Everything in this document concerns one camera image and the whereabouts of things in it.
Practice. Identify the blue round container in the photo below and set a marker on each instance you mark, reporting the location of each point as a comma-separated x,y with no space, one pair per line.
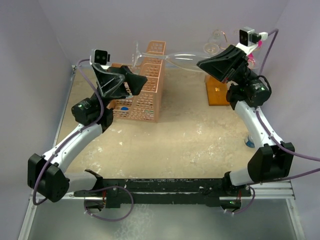
124,109

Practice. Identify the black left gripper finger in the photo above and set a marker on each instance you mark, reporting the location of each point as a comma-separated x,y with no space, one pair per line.
105,77
135,82

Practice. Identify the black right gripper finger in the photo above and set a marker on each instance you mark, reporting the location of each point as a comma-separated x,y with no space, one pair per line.
225,62
226,69

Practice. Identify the wooden rack base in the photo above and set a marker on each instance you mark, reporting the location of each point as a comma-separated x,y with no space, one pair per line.
216,92

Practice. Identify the clear wine glass back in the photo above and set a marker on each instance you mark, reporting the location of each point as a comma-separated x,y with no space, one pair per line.
211,48

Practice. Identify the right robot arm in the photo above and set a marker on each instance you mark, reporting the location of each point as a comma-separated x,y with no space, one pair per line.
248,91

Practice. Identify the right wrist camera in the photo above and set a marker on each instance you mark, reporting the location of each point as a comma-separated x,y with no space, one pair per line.
249,40

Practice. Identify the blue white small jar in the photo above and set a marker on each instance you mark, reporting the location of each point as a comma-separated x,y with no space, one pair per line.
249,142

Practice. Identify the clear wine glass far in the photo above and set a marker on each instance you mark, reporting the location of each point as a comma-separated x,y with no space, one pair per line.
218,37

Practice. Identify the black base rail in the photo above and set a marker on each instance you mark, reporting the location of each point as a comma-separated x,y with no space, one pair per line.
164,191

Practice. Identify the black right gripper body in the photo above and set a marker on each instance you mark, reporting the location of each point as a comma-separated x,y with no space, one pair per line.
241,75

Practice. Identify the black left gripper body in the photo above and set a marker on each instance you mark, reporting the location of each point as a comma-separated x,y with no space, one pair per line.
121,93

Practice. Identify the gold wire wine glass rack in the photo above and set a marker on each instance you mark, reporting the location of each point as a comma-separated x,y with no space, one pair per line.
224,46

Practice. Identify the clear flute wine glass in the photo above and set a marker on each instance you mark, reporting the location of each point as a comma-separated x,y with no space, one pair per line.
183,60

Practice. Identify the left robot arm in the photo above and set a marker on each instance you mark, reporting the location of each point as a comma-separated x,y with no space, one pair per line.
46,172

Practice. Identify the peach plastic file organizer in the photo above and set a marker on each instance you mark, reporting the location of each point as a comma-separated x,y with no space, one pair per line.
145,106

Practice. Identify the pink wine glass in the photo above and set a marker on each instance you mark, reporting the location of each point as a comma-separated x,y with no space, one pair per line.
253,62

